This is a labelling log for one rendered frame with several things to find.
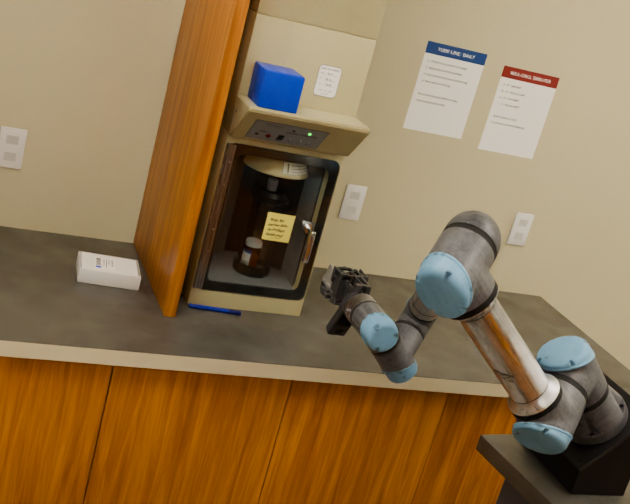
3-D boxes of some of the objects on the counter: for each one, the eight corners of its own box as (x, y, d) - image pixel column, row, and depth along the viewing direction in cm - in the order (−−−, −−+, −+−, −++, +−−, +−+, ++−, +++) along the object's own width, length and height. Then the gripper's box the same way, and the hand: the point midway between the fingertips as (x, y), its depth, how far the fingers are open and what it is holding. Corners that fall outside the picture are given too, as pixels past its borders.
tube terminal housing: (168, 266, 284) (230, -5, 261) (274, 279, 297) (343, 22, 273) (186, 304, 263) (256, 12, 239) (300, 316, 275) (377, 40, 251)
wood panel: (133, 243, 294) (244, -272, 251) (143, 244, 296) (256, -268, 252) (163, 316, 252) (304, -289, 208) (175, 317, 253) (317, -284, 210)
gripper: (382, 289, 229) (350, 253, 248) (346, 284, 226) (316, 248, 244) (372, 322, 232) (341, 284, 250) (336, 319, 228) (308, 280, 247)
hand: (327, 279), depth 247 cm, fingers closed
